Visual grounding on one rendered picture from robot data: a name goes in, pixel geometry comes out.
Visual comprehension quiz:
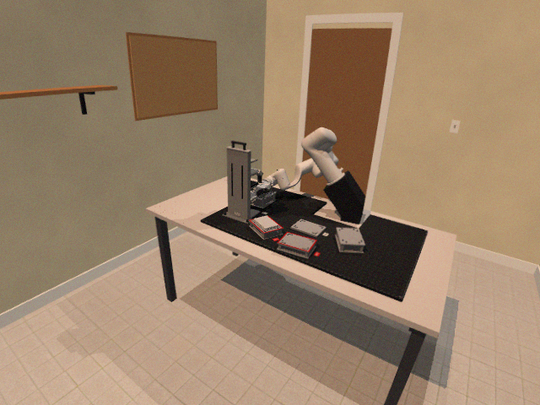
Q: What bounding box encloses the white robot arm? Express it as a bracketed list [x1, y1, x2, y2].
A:
[264, 127, 345, 191]

